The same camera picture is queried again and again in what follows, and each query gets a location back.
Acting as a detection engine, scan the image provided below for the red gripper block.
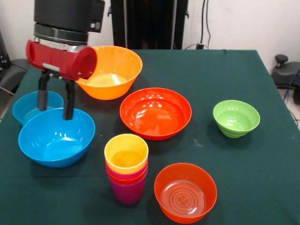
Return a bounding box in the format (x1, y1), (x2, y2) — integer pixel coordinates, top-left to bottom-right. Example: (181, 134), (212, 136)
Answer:
(25, 39), (98, 121)

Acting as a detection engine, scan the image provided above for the large orange plastic bowl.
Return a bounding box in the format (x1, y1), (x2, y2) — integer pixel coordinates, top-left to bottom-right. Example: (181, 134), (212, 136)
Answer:
(76, 45), (143, 101)

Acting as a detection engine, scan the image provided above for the yellow plastic cup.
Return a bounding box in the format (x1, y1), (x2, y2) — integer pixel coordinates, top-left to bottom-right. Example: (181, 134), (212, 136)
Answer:
(104, 134), (149, 174)

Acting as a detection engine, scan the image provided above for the magenta-red plastic cup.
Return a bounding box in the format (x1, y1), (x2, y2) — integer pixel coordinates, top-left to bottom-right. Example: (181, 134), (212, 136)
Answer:
(105, 161), (149, 180)

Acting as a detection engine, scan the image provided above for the orange-red plastic cup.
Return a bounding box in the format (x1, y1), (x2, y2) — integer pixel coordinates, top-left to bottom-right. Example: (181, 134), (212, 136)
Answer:
(106, 168), (148, 186)

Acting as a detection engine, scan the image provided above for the green plastic bowl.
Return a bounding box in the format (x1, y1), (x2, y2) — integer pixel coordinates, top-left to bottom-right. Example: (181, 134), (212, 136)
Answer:
(212, 99), (261, 139)

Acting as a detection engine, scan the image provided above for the small blue plastic bowl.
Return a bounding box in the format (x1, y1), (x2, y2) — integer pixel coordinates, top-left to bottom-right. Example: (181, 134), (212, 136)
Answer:
(12, 90), (65, 127)

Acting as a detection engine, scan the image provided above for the large blue plastic bowl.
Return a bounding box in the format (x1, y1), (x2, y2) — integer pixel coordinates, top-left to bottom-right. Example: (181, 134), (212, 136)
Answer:
(18, 107), (96, 168)

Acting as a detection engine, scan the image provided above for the black rounded floor base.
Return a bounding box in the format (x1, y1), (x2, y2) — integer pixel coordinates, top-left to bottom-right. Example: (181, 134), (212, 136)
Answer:
(0, 58), (31, 93)
(271, 54), (300, 105)

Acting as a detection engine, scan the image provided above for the wide orange-red shallow bowl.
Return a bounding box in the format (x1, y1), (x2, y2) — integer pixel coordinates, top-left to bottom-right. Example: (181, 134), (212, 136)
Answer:
(119, 87), (193, 141)

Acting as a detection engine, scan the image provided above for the purple plastic cup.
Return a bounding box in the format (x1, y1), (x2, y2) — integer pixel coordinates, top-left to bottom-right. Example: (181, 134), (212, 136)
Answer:
(107, 174), (148, 205)

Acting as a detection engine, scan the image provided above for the small orange-red ringed bowl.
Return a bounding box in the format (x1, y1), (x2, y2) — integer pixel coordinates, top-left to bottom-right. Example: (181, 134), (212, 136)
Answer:
(154, 163), (218, 225)

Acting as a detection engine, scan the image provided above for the dark green table cloth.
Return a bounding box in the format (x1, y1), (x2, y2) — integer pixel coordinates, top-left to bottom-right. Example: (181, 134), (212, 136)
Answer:
(0, 48), (300, 225)

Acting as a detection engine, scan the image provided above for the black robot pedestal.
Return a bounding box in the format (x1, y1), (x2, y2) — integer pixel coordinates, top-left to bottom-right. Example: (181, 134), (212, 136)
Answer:
(107, 0), (190, 50)

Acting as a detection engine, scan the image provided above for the black wall cable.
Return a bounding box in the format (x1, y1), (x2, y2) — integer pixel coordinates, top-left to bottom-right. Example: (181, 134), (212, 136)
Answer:
(200, 0), (211, 49)

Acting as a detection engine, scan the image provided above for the blue cable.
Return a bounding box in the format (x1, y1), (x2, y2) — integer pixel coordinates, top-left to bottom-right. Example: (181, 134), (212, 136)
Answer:
(283, 67), (300, 104)

